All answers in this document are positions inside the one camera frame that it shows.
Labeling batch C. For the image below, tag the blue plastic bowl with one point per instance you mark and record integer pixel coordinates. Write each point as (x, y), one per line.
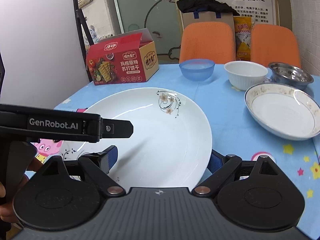
(197, 70)

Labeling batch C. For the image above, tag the large white floral plate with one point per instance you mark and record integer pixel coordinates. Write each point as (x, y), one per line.
(155, 135)

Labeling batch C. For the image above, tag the yellow snack bag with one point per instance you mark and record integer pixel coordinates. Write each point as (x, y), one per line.
(243, 38)

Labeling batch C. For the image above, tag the black cloth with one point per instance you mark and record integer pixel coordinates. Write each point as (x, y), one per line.
(205, 5)

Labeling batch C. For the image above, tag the stainless steel bowl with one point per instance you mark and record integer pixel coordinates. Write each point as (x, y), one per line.
(291, 76)

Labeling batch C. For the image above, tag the black screen stand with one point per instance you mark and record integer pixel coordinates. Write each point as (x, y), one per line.
(84, 27)

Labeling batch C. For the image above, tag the person's left hand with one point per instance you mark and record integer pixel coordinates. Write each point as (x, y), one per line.
(2, 195)

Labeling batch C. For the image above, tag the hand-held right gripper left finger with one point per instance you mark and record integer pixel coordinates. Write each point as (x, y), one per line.
(112, 158)

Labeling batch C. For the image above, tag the blue cartoon tablecloth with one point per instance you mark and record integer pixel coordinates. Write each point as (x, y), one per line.
(225, 120)

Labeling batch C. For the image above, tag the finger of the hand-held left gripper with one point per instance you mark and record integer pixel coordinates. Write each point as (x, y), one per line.
(120, 128)

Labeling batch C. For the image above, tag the white deep plate patterned rim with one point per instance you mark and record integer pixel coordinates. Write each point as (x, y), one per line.
(282, 112)

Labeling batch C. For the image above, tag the white wall poster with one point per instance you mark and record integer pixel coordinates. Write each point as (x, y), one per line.
(260, 5)

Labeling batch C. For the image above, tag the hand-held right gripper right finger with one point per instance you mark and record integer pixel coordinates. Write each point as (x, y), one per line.
(215, 161)

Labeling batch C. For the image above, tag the blue white patterned object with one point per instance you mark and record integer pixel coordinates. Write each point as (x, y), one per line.
(93, 33)

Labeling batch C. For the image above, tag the red cardboard cracker box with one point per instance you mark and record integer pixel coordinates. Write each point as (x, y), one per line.
(120, 65)

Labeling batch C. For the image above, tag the orange chair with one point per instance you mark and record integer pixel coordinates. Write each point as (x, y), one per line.
(275, 45)
(207, 42)

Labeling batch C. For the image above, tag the white ceramic bowl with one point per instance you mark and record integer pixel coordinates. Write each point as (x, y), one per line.
(246, 76)

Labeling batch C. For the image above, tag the white projection screen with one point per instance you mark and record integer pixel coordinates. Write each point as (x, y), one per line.
(37, 42)

